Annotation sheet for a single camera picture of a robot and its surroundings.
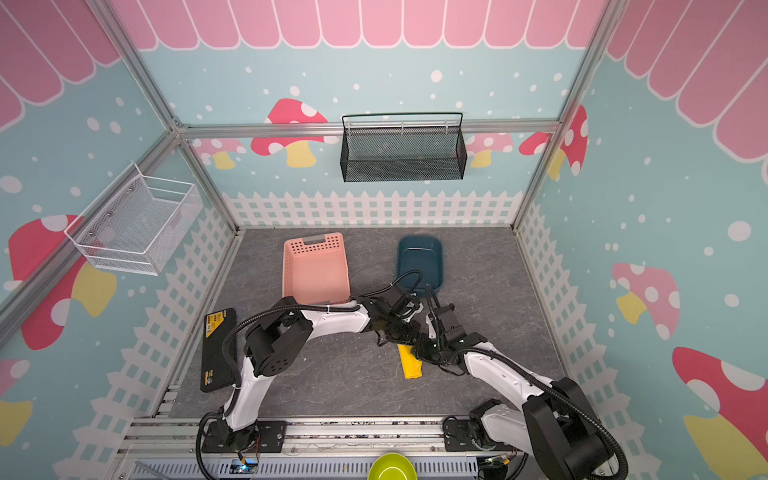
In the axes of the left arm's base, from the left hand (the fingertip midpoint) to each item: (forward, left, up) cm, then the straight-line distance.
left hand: (420, 347), depth 89 cm
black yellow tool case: (-9, +58, +1) cm, 58 cm away
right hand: (-2, +3, +3) cm, 4 cm away
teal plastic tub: (+35, -2, +3) cm, 35 cm away
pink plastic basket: (+26, +36, +1) cm, 44 cm away
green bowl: (-29, +8, +1) cm, 30 cm away
